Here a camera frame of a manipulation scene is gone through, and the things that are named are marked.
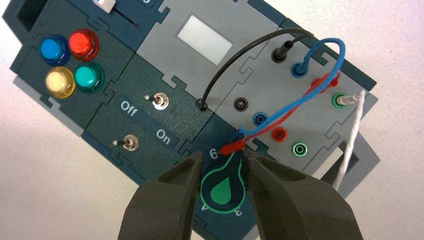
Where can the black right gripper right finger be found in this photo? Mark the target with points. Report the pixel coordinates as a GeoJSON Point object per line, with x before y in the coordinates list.
{"type": "Point", "coordinates": [298, 208]}

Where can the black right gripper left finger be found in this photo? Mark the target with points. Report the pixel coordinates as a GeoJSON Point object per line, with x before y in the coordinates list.
{"type": "Point", "coordinates": [159, 208]}

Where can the green rotary knob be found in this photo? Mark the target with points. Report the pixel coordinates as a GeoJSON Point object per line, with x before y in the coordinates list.
{"type": "Point", "coordinates": [223, 192]}

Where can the blue grey modular control box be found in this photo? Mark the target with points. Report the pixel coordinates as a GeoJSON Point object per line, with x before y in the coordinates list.
{"type": "Point", "coordinates": [281, 96]}

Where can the teal push button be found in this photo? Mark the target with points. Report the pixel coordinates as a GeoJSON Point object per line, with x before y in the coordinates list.
{"type": "Point", "coordinates": [87, 76]}

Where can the yellow push button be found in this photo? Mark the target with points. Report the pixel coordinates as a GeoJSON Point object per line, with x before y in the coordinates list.
{"type": "Point", "coordinates": [60, 82]}

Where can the white rectangular display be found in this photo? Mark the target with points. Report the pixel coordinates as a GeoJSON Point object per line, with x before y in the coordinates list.
{"type": "Point", "coordinates": [205, 39]}

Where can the red push button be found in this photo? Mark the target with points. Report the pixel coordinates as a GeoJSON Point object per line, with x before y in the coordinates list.
{"type": "Point", "coordinates": [82, 43]}

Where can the blue push button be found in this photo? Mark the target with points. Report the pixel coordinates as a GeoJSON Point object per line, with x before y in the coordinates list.
{"type": "Point", "coordinates": [53, 49]}

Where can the white slider knob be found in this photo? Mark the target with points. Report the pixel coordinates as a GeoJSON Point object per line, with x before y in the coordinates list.
{"type": "Point", "coordinates": [104, 4]}

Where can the metal toggle switch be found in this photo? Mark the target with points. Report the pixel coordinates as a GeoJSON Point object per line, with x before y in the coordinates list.
{"type": "Point", "coordinates": [159, 101]}
{"type": "Point", "coordinates": [127, 143]}

